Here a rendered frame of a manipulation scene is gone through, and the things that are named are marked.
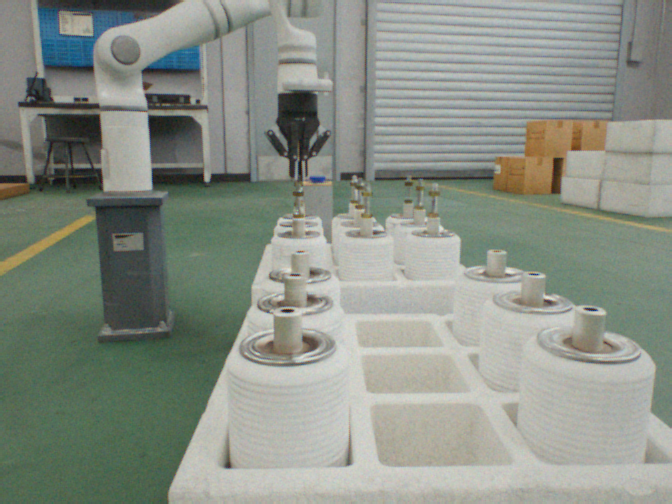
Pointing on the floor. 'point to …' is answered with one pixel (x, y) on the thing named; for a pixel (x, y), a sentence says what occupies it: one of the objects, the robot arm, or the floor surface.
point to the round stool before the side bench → (67, 162)
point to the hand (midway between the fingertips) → (298, 170)
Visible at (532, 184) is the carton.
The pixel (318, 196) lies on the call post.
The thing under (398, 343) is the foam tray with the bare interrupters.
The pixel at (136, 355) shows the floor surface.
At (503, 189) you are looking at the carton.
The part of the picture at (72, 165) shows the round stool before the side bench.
